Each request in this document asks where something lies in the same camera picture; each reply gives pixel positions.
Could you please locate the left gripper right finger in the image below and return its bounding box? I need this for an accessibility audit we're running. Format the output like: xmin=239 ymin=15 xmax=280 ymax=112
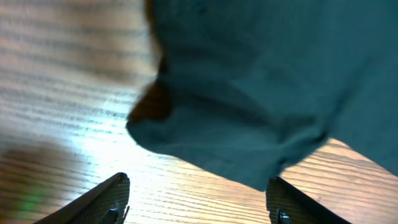
xmin=266 ymin=177 xmax=350 ymax=224

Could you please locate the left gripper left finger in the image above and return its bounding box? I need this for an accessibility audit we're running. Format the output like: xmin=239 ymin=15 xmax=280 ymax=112
xmin=34 ymin=172 xmax=130 ymax=224

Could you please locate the black garment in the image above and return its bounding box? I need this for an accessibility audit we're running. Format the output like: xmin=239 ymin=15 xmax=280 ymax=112
xmin=126 ymin=0 xmax=397 ymax=191

